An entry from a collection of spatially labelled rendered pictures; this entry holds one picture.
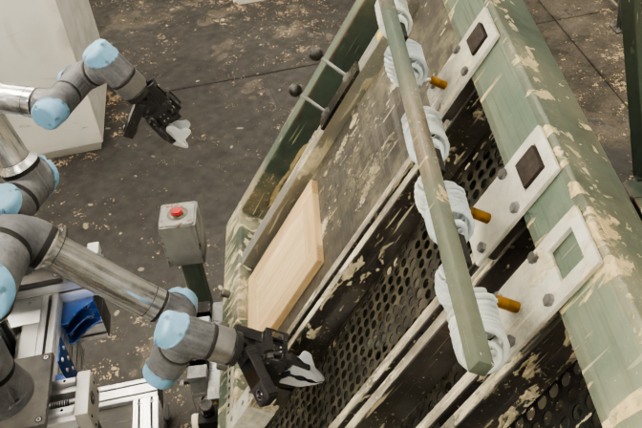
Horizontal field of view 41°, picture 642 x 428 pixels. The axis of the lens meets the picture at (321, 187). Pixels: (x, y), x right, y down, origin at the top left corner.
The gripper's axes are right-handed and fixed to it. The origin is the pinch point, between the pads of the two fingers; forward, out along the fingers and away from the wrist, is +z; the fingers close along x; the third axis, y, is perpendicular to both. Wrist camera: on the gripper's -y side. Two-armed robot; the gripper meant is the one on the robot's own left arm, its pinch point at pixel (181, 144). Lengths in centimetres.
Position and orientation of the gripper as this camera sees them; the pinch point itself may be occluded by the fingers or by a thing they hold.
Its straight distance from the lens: 227.5
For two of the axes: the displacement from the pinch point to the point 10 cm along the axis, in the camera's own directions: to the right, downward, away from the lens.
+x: -1.4, -6.1, 7.8
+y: 8.2, -5.1, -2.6
